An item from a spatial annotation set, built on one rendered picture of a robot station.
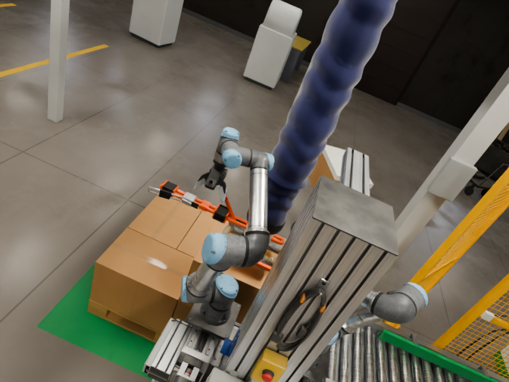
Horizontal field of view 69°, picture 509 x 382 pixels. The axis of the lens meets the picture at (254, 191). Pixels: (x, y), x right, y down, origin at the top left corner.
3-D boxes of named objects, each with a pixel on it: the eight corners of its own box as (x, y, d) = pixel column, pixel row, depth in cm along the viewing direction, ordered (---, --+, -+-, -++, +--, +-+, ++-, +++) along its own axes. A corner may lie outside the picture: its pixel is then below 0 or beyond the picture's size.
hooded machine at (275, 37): (272, 92, 790) (303, 13, 701) (239, 77, 792) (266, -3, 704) (279, 82, 859) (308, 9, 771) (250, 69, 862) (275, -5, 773)
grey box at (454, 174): (450, 198, 282) (476, 167, 266) (451, 202, 278) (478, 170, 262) (426, 188, 283) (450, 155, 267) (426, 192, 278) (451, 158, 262)
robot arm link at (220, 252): (208, 307, 174) (250, 259, 133) (176, 305, 169) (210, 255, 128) (208, 283, 181) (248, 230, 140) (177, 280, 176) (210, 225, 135)
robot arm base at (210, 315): (223, 330, 177) (229, 318, 172) (195, 317, 178) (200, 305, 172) (233, 307, 190) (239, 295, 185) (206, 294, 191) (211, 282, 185)
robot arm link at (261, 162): (276, 267, 138) (277, 148, 155) (248, 264, 134) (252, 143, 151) (263, 271, 148) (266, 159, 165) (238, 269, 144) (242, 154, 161)
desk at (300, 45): (260, 70, 883) (273, 37, 840) (274, 60, 1002) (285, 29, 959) (288, 83, 879) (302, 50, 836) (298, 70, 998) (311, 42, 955)
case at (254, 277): (274, 293, 273) (295, 257, 252) (263, 339, 240) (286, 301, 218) (199, 261, 274) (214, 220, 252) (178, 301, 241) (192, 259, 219)
